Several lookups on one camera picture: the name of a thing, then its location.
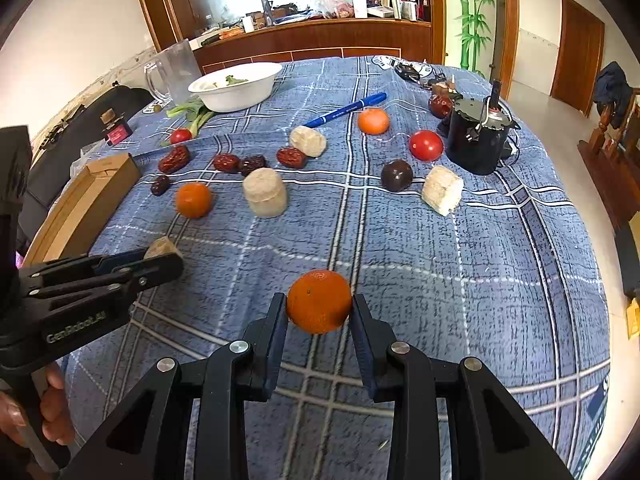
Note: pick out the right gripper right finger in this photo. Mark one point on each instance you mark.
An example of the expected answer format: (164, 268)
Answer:
(491, 436)

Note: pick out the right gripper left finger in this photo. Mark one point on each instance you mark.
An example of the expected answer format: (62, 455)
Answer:
(147, 434)

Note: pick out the dark date small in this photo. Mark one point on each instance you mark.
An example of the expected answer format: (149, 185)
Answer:
(160, 185)

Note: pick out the orange tangerine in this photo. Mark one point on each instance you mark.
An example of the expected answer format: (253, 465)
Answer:
(319, 302)
(194, 200)
(373, 121)

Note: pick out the large red date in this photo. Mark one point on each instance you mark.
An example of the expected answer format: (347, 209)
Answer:
(175, 160)

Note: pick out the beige cake piece round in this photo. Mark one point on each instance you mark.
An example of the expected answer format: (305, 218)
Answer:
(265, 193)

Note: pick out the dark plum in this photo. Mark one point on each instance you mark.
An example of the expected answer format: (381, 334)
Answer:
(396, 175)

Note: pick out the person's left hand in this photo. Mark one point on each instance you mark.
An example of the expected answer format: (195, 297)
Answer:
(57, 423)

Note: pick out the shallow cardboard tray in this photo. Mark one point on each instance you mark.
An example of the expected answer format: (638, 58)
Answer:
(82, 211)

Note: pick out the black sofa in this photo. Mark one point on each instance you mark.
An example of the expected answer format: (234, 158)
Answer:
(52, 169)

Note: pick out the small dark jar pink label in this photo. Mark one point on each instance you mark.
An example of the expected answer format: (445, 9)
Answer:
(116, 128)

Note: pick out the red cherry tomato left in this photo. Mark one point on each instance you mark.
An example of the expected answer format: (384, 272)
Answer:
(180, 135)

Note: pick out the red cherry tomato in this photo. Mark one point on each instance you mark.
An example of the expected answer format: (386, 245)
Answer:
(426, 145)
(180, 135)

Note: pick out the red date centre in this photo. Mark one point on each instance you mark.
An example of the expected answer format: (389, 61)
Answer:
(227, 163)

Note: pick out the green leafy vegetable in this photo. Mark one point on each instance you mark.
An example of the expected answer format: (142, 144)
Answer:
(194, 112)

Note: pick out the dark purple date centre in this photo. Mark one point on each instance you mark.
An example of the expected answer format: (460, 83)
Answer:
(251, 163)

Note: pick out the clear plastic pitcher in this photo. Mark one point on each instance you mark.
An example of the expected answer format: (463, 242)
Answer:
(169, 74)

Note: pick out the red date right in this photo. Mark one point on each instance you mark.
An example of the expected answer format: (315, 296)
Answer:
(292, 157)

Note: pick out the white bowl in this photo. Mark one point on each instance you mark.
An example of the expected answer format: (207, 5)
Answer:
(236, 88)

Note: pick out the red cherry tomato right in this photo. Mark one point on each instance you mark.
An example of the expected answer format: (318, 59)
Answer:
(426, 145)

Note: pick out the blue plaid tablecloth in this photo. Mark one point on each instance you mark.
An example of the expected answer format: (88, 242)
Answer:
(508, 276)

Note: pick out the wooden stair railing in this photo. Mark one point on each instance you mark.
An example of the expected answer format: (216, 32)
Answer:
(611, 157)

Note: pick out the black cylindrical device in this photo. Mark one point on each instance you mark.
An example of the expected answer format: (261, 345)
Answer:
(475, 132)

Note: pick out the dark red fruit far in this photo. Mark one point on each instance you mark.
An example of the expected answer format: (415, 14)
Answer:
(440, 106)

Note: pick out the wooden counter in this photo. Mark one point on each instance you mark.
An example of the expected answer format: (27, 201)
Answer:
(338, 38)

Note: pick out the blue marker pen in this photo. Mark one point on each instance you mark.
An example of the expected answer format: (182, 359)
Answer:
(376, 98)

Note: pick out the keys bunch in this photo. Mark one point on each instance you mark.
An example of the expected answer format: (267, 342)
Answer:
(422, 74)

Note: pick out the dark jacket on railing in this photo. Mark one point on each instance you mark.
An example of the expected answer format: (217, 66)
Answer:
(612, 88)

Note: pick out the brown wooden door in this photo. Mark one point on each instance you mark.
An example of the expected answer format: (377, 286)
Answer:
(579, 58)

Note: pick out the plastic bag on counter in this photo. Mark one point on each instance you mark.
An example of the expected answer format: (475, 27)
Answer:
(336, 8)

